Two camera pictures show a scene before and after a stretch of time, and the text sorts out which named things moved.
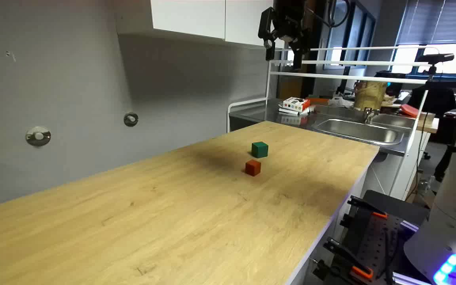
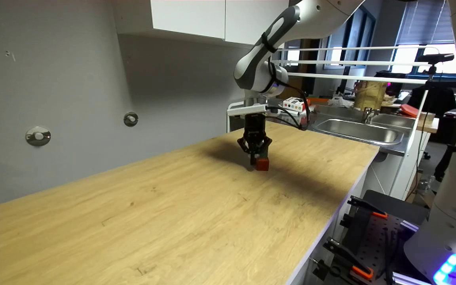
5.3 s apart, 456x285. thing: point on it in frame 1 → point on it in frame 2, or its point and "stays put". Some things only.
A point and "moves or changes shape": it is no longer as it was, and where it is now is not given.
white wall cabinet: [234, 21] stays put
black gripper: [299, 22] → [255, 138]
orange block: [252, 168] moves or changes shape
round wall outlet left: [38, 136] stays put
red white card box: [296, 106] stays put
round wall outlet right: [130, 119] stays put
